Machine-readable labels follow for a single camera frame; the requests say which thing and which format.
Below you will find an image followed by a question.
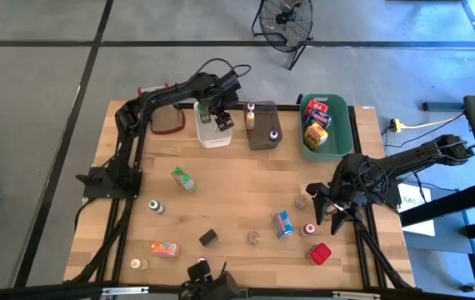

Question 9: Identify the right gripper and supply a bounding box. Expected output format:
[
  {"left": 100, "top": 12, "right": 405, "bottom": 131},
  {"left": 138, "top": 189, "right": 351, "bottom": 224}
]
[{"left": 306, "top": 153, "right": 388, "bottom": 235}]

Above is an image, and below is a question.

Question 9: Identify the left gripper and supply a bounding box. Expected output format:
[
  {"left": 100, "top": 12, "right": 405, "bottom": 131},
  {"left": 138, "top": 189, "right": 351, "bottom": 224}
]
[{"left": 197, "top": 71, "right": 242, "bottom": 133}]

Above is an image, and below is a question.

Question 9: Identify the red spice tin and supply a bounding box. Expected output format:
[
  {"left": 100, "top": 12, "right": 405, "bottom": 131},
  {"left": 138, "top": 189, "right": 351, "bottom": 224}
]
[{"left": 305, "top": 242, "right": 333, "bottom": 267}]

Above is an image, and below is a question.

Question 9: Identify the green mini cereal box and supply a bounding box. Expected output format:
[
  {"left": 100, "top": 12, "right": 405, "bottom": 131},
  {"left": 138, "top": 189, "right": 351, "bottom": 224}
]
[{"left": 170, "top": 166, "right": 198, "bottom": 194}]

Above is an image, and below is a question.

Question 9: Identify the yellow mini cereal box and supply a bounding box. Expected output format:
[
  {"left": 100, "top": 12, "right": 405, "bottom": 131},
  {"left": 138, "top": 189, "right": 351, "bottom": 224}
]
[{"left": 302, "top": 122, "right": 329, "bottom": 152}]

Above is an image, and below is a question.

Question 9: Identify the blue Frosted Flakes box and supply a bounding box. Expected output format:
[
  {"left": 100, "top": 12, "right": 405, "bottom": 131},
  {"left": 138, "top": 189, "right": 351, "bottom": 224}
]
[{"left": 306, "top": 110, "right": 333, "bottom": 129}]

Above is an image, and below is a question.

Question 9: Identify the red mini cereal box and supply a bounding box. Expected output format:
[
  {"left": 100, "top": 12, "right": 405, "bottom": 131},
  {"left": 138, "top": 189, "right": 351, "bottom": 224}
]
[{"left": 303, "top": 98, "right": 329, "bottom": 117}]

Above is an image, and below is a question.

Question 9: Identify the white plastic bin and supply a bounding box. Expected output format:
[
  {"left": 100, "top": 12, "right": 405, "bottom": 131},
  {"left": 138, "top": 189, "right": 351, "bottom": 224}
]
[{"left": 192, "top": 99, "right": 234, "bottom": 150}]

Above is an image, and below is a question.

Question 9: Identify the green-lidded spice jar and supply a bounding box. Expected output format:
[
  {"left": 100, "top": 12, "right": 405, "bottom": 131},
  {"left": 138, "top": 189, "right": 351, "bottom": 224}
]
[{"left": 197, "top": 102, "right": 213, "bottom": 125}]

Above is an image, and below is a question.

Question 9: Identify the grey plastic bin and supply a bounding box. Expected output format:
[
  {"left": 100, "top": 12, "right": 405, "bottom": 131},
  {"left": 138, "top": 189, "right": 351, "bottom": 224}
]
[{"left": 243, "top": 101, "right": 283, "bottom": 151}]

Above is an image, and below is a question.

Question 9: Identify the blue Rice Krispies box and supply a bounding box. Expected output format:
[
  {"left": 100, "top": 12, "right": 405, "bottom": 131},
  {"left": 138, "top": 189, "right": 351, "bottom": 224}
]
[{"left": 272, "top": 209, "right": 296, "bottom": 240}]

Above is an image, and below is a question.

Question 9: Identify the green plastic bin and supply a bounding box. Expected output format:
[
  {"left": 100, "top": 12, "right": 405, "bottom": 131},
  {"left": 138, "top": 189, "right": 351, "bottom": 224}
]
[{"left": 298, "top": 93, "right": 354, "bottom": 163}]

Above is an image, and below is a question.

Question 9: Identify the white paper sheet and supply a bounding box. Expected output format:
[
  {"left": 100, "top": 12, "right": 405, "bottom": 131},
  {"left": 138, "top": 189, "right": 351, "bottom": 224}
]
[{"left": 397, "top": 182, "right": 437, "bottom": 237}]

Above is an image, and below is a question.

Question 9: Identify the green black pepper tin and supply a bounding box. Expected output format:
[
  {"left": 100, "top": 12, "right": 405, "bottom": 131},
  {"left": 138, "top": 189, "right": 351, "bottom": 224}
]
[{"left": 198, "top": 228, "right": 219, "bottom": 248}]

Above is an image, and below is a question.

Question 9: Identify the black floor fan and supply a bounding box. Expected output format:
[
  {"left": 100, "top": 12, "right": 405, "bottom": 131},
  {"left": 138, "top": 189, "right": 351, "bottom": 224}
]
[{"left": 250, "top": 0, "right": 314, "bottom": 71}]

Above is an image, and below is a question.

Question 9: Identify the orange mini cereal box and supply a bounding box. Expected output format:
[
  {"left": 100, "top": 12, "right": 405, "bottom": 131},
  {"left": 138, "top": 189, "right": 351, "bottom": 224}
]
[{"left": 150, "top": 241, "right": 181, "bottom": 259}]

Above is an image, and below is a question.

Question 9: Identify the grey metal bar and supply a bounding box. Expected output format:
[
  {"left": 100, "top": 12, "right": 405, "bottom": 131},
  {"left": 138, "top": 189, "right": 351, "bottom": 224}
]
[{"left": 422, "top": 101, "right": 466, "bottom": 113}]

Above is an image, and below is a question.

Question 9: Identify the black crossbar with silver brackets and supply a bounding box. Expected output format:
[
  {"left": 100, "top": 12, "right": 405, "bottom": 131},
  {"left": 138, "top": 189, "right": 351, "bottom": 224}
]
[{"left": 0, "top": 281, "right": 475, "bottom": 300}]

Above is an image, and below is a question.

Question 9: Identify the black table frame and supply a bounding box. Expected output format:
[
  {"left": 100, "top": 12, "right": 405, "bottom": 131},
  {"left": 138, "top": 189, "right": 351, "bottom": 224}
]
[{"left": 64, "top": 101, "right": 416, "bottom": 293}]

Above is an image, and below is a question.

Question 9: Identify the black cable bundle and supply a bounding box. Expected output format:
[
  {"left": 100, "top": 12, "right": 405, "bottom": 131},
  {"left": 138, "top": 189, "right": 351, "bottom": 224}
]
[
  {"left": 353, "top": 220, "right": 414, "bottom": 291},
  {"left": 68, "top": 198, "right": 135, "bottom": 285}
]

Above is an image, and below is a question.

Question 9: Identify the yellow extension cord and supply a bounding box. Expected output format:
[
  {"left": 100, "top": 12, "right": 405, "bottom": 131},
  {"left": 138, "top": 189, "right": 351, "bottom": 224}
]
[{"left": 389, "top": 111, "right": 468, "bottom": 134}]

